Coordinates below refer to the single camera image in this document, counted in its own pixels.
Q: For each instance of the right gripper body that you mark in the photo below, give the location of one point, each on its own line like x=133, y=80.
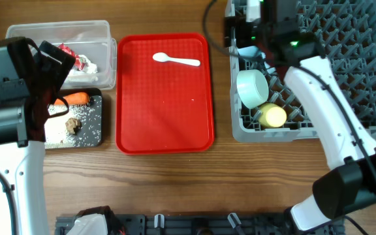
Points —
x=245, y=34

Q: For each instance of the light blue bowl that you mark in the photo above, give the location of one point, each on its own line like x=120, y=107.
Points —
x=252, y=51

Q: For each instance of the mint green bowl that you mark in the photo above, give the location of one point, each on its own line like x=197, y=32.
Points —
x=252, y=88

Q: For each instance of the yellow plastic cup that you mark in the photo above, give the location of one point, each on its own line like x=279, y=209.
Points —
x=272, y=115

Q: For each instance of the white plastic spoon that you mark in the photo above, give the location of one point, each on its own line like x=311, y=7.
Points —
x=163, y=57

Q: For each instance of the white tissue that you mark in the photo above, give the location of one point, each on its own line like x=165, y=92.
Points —
x=83, y=71

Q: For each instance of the red snack wrapper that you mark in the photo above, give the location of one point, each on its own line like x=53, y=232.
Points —
x=80, y=62

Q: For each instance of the orange carrot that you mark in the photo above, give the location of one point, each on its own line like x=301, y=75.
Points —
x=79, y=98

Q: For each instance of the white rice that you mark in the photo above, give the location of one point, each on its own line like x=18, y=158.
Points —
x=57, y=130

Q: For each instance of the brown food scrap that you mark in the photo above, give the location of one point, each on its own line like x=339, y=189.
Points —
x=73, y=125

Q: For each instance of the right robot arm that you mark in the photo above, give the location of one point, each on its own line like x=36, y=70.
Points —
x=350, y=184

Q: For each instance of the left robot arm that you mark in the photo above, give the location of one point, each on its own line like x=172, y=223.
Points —
x=30, y=79

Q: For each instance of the grey dishwasher rack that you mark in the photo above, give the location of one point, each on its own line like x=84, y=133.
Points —
x=347, y=30

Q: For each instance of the clear plastic waste bin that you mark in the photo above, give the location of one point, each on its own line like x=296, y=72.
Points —
x=91, y=38

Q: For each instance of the black waste tray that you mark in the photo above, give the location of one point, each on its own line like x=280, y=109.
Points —
x=93, y=130

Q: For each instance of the red serving tray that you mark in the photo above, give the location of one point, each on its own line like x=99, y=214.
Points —
x=163, y=107

